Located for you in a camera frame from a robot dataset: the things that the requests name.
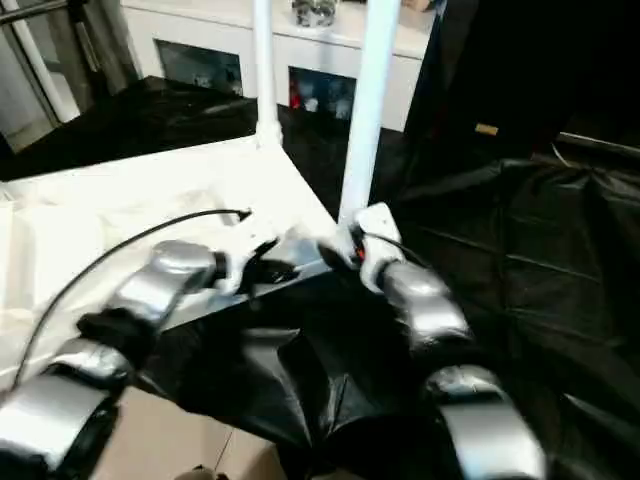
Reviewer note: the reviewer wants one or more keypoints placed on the white plastic table leg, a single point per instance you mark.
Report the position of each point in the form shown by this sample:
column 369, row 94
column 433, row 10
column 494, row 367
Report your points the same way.
column 370, row 100
column 265, row 75

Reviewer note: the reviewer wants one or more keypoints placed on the white plastic table top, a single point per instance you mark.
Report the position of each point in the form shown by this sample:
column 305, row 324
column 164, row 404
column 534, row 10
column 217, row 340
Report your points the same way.
column 100, row 210

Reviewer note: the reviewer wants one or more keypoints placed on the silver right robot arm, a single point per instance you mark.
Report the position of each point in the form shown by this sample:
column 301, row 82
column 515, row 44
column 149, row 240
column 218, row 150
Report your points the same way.
column 430, row 305

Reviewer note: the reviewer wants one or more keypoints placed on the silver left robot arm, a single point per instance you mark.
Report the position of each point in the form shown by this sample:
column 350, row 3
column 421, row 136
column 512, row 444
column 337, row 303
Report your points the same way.
column 150, row 285

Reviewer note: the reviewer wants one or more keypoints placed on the small white cup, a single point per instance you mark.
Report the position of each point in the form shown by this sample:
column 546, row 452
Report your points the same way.
column 311, row 104
column 342, row 110

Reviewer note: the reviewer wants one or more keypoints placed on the red item in cabinet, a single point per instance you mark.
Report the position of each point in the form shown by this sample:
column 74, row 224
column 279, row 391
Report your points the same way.
column 296, row 100

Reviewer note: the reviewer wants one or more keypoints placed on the small tan block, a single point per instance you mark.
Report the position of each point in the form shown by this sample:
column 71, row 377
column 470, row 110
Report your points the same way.
column 486, row 129

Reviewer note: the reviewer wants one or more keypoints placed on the black mat cover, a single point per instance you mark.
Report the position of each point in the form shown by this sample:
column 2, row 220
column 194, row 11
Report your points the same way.
column 550, row 240

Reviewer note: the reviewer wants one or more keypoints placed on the grey item on cabinet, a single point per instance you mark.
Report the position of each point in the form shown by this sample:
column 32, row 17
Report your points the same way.
column 312, row 12

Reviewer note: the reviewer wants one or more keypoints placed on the white cabinet with glass doors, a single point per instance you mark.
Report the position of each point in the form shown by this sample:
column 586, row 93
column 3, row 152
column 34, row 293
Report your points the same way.
column 200, row 30

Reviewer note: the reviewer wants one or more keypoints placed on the long black pole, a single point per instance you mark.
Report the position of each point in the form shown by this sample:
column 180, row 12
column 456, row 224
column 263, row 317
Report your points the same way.
column 595, row 143

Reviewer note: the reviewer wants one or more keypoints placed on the grey metal rack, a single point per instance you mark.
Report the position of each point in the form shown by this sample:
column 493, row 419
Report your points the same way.
column 75, row 55

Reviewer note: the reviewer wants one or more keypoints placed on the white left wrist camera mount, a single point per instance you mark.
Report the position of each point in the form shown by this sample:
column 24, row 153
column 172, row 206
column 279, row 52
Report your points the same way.
column 245, row 250

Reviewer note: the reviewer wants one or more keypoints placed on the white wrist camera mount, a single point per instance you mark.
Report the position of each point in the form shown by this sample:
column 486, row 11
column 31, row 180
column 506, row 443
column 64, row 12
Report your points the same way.
column 245, row 250
column 377, row 225

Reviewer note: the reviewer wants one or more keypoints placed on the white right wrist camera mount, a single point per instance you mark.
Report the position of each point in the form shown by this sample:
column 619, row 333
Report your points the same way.
column 377, row 225

